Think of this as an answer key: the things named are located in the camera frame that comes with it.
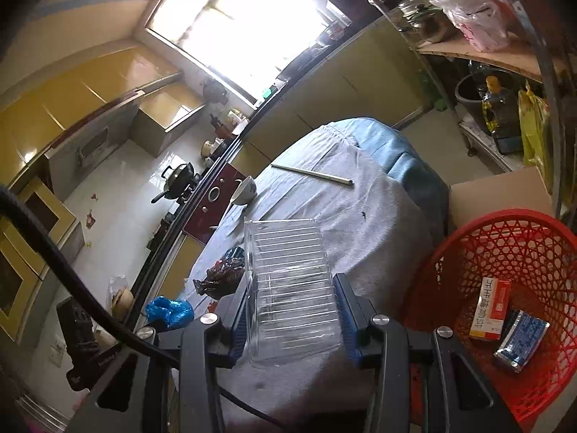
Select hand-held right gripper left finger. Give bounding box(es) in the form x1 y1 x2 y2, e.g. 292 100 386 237
67 288 253 433

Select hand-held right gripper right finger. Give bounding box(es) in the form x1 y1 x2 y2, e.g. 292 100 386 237
332 273 524 433

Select clear plastic ribbed tray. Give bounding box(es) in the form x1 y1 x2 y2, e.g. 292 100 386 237
243 216 343 368

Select red plastic mesh basket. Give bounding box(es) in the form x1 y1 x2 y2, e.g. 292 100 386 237
399 210 577 431

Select tan clay pot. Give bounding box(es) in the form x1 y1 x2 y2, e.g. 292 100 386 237
110 289 135 321

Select dark crumpled snack wrapper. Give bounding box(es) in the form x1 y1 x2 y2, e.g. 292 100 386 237
194 246 246 299

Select blue plastic bag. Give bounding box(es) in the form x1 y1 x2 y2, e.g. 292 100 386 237
145 297 194 331

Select dark red induction cooker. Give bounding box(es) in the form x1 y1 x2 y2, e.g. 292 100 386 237
182 165 248 240

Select grey table cloth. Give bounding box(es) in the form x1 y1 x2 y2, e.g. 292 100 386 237
176 126 447 425

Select white ceramic bowl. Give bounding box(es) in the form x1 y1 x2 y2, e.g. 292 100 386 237
231 175 259 207

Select white and orange medicine box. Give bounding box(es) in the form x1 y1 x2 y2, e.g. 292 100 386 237
469 277 512 341

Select thin metal rod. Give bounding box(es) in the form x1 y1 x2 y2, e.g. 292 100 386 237
270 163 355 187

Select black wok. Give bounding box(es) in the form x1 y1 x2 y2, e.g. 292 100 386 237
151 162 197 204

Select blue and silver foil packet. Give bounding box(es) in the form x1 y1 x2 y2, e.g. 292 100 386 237
493 309 550 373

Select blue cloth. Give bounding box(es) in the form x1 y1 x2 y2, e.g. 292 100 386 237
331 117 452 235

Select range hood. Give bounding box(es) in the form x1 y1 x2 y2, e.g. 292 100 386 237
43 92 145 190

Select brown cardboard box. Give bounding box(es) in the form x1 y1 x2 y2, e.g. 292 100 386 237
448 167 557 235

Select dark kettle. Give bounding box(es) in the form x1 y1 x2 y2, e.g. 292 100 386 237
201 79 228 104

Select green plastic bottle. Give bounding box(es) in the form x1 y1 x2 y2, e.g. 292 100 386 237
421 72 447 111

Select yellow-green base cabinets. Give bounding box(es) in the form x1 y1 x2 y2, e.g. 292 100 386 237
234 18 433 176

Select black bucket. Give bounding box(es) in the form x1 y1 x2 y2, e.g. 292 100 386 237
454 70 497 122

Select cooking oil bottle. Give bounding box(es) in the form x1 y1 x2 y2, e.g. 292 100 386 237
480 76 519 138

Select yellow plastic bag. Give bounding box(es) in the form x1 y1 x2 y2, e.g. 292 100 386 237
517 81 555 190

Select bright window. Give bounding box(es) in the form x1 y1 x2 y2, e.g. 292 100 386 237
144 0 334 109

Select wooden shelf board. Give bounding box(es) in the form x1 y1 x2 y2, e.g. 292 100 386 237
417 40 566 82

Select steel pot with lid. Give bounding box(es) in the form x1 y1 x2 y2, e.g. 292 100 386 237
397 0 447 39

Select dark countertop appliance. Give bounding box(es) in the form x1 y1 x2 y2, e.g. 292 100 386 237
327 0 379 23

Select white and pink plastic bag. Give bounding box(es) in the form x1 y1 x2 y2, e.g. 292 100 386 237
428 0 515 52

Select metal shelf rack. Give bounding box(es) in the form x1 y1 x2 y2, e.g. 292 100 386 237
361 0 577 217

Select black cable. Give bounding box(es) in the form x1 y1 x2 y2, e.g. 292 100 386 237
0 187 282 431

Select yellow wall cabinets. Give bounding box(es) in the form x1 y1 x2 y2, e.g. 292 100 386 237
0 45 208 181

